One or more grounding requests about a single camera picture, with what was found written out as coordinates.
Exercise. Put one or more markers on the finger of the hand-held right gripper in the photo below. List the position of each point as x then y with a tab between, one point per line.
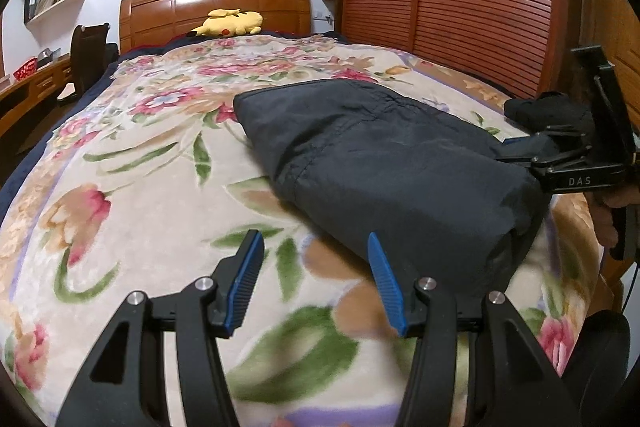
517	148

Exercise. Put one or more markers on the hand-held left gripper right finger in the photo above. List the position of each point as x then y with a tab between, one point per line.
387	287

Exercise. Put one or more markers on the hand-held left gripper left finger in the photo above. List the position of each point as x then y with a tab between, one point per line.
247	277

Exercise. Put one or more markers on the black jacket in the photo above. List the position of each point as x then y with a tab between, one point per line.
390	157

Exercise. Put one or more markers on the person's right hand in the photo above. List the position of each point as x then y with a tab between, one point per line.
606	222

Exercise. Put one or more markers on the dark cloth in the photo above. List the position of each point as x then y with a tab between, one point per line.
540	109

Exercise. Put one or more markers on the floral blanket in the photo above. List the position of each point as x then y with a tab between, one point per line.
150	167

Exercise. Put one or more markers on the yellow plush toy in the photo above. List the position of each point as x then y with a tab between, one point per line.
230	24

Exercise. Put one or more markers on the dark brown chair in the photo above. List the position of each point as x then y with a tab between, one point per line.
87	52

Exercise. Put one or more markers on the wooden bed headboard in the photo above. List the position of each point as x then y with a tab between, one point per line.
165	4

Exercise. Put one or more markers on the wooden desk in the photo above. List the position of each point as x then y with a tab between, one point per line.
30	92

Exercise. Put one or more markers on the grey desk item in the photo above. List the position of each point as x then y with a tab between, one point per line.
48	56

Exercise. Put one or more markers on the red basket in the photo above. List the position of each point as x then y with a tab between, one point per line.
24	69

